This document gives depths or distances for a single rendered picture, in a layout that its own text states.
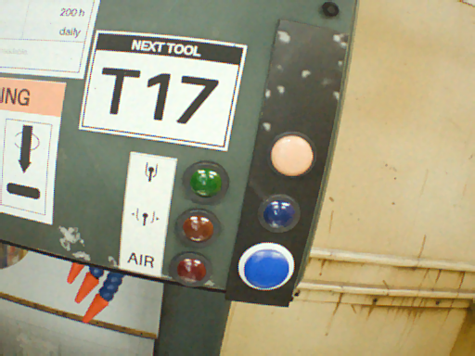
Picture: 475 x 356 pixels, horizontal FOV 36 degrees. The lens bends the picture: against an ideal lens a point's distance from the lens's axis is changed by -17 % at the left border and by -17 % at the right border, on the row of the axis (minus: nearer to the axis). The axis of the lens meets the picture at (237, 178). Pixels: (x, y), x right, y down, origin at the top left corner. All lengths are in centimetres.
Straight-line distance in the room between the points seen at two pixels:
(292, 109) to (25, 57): 19
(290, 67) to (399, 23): 109
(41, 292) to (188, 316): 28
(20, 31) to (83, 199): 14
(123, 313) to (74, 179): 83
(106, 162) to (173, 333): 90
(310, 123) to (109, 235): 15
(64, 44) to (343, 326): 143
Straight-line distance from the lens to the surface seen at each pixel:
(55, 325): 142
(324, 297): 179
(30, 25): 52
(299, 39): 50
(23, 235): 57
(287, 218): 54
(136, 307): 134
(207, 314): 139
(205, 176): 52
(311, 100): 51
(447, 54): 162
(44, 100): 53
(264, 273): 55
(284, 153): 52
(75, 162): 54
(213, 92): 51
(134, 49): 51
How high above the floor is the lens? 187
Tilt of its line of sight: 23 degrees down
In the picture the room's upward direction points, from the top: 11 degrees clockwise
